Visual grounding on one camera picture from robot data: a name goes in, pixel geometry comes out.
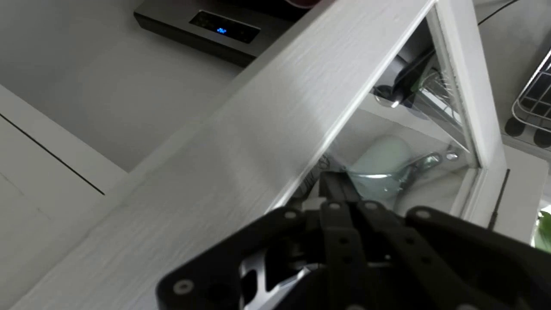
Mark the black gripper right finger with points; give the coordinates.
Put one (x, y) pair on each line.
(448, 259)

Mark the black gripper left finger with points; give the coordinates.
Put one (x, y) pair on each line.
(327, 247)

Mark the teal speckled cup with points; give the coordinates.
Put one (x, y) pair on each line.
(380, 156)

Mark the small white cabinet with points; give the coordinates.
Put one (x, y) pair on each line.
(34, 230)

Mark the potted green plant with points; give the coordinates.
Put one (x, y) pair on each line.
(544, 230)

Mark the white strip with round holes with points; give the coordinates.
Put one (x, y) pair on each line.
(525, 134)

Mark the steel dish rack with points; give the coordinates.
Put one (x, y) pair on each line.
(535, 96)

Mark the black coffee maker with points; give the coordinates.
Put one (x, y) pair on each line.
(410, 75)

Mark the black steel gas stove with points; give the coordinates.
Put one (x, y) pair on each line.
(224, 29)

